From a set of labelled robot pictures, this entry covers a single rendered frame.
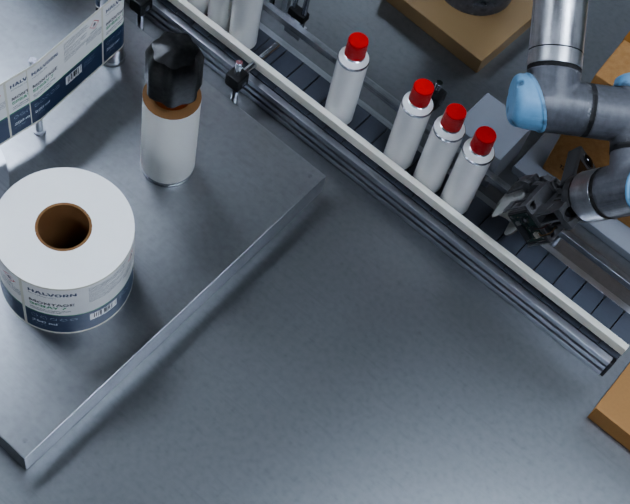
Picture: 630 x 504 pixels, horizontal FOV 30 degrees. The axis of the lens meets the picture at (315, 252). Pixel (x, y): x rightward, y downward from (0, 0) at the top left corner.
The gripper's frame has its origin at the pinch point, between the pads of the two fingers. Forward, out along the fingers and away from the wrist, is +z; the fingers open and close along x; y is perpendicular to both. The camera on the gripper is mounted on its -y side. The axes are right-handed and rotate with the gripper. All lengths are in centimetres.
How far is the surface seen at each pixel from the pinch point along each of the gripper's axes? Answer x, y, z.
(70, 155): -47, 38, 36
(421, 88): -23.9, 0.7, -0.7
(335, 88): -29.9, 3.1, 15.2
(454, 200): -4.8, 2.7, 6.5
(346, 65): -32.6, 2.8, 9.2
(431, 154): -13.7, 2.7, 4.3
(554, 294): 14.7, 4.4, -3.4
